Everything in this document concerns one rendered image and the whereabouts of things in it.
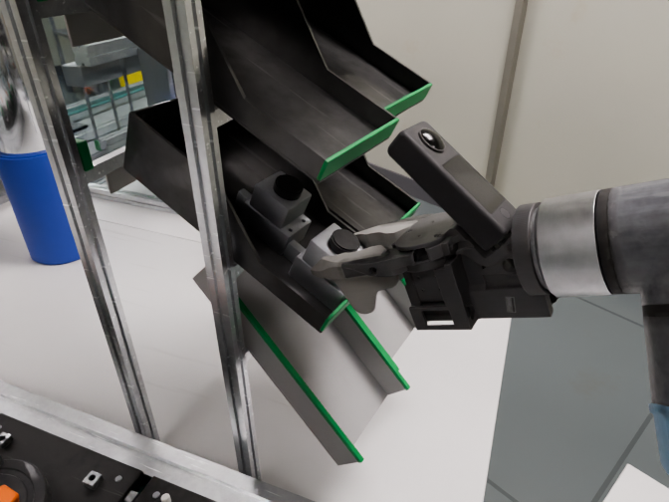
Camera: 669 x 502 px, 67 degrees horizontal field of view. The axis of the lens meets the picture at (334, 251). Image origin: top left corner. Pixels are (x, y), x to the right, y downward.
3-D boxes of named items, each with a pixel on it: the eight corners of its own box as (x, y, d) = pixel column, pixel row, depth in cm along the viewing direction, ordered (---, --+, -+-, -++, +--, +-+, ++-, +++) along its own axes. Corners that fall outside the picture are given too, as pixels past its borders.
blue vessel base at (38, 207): (112, 239, 129) (85, 137, 115) (65, 271, 117) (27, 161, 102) (67, 228, 134) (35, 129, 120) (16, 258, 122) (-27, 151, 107)
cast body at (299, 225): (304, 238, 57) (325, 193, 52) (280, 256, 54) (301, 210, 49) (249, 195, 59) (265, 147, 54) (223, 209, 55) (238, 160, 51)
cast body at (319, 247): (354, 292, 54) (382, 249, 50) (334, 313, 51) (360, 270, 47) (297, 244, 56) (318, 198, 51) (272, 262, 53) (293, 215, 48)
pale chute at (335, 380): (387, 393, 69) (410, 386, 66) (337, 466, 59) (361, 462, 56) (263, 230, 67) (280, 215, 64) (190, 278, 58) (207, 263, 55)
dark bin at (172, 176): (381, 271, 59) (410, 227, 54) (321, 334, 49) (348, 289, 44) (208, 134, 64) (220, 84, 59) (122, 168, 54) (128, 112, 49)
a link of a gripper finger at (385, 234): (354, 286, 54) (420, 290, 47) (335, 237, 53) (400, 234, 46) (373, 272, 56) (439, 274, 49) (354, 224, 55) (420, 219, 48)
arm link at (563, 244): (587, 213, 32) (605, 171, 38) (515, 223, 35) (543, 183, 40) (610, 315, 34) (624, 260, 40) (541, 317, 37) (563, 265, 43)
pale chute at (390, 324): (414, 327, 81) (434, 318, 77) (375, 378, 71) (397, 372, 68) (309, 186, 79) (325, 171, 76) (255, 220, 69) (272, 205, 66)
